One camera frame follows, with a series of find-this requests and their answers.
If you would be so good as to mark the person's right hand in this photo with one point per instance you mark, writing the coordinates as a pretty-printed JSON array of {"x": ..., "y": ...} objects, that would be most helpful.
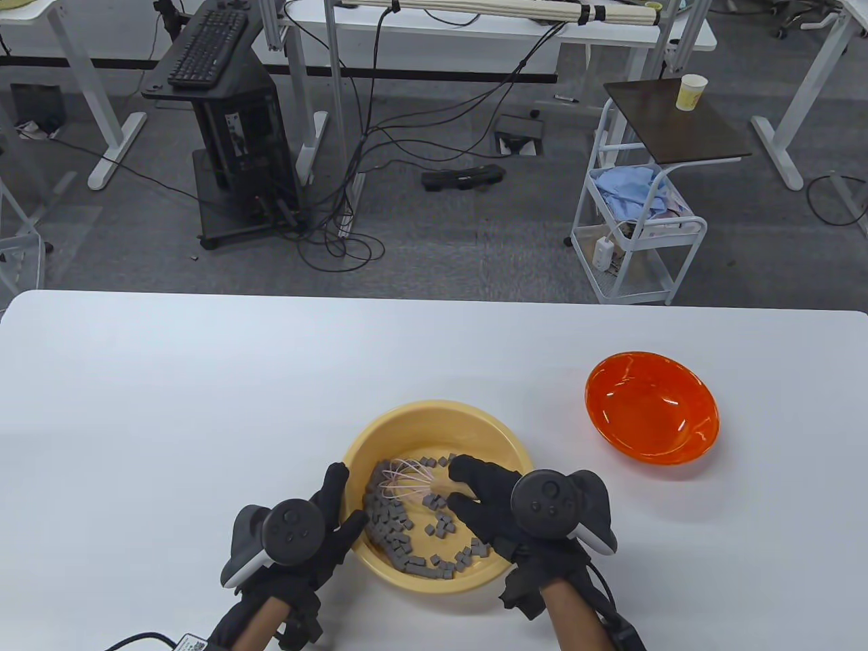
[{"x": 491, "y": 488}]

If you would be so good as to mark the person's left hand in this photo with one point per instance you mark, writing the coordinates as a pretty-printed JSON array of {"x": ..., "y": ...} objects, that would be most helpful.
[{"x": 336, "y": 495}]

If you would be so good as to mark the black hand controller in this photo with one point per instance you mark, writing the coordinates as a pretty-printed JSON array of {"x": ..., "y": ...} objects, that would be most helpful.
[
  {"x": 291, "y": 529},
  {"x": 542, "y": 505}
]

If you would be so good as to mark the pile of grey toy blocks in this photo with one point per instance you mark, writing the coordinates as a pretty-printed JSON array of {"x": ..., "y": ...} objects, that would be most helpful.
[{"x": 393, "y": 536}]

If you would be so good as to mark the yellow plastic basin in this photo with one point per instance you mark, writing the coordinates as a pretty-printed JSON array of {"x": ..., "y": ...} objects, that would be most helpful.
[{"x": 420, "y": 427}]

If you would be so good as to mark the orange plastic bowl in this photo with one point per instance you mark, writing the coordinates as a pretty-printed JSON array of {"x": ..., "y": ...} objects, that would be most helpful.
[{"x": 644, "y": 407}]

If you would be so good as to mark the person's left forearm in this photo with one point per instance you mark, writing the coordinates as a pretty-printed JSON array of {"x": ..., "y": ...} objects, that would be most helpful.
[{"x": 254, "y": 624}]

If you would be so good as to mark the person's right forearm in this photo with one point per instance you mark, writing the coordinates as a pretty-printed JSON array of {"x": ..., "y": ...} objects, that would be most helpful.
[{"x": 576, "y": 620}]

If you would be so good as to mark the white label tag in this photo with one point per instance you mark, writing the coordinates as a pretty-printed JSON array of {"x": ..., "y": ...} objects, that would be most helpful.
[{"x": 191, "y": 642}]

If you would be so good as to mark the black power strip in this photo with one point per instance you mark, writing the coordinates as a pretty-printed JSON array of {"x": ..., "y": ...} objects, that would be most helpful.
[{"x": 464, "y": 178}]

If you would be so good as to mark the white rolling cart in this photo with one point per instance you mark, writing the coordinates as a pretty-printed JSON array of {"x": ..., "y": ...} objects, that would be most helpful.
[{"x": 686, "y": 230}]

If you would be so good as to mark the blue cloth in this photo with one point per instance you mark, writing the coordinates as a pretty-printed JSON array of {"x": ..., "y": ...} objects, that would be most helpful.
[{"x": 627, "y": 190}]

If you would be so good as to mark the black floor socket box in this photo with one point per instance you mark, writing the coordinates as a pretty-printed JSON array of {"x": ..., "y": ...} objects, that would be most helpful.
[{"x": 519, "y": 129}]

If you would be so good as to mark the black computer stand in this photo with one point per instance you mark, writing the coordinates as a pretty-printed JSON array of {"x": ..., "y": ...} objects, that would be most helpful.
[{"x": 237, "y": 129}]

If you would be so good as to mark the dark brown side table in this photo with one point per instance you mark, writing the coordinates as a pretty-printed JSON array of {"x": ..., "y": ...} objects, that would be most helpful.
[{"x": 678, "y": 132}]

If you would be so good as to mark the white metal rack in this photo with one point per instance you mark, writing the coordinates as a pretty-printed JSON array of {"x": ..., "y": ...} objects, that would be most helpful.
[{"x": 20, "y": 238}]

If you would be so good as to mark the yellow paper cup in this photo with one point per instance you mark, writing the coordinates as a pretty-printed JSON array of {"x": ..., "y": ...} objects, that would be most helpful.
[{"x": 691, "y": 91}]

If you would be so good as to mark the long white desk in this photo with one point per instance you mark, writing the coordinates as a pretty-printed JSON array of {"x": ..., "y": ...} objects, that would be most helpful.
[{"x": 475, "y": 34}]

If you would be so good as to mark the black keyboard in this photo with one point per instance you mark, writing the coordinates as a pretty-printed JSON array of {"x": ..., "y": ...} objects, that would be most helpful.
[{"x": 207, "y": 47}]

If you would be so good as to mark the black box under desk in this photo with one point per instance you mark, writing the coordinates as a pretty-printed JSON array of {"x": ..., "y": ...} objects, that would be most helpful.
[{"x": 37, "y": 105}]

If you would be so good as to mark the white desk with angled leg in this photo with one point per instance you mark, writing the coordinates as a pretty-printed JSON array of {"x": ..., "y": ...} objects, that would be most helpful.
[{"x": 807, "y": 88}]

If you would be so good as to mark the office chair base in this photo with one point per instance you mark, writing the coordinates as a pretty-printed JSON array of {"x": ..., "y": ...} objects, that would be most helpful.
[{"x": 786, "y": 28}]

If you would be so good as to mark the yellow-green plastic basket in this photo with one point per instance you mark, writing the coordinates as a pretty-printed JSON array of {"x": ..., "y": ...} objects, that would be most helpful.
[{"x": 17, "y": 3}]

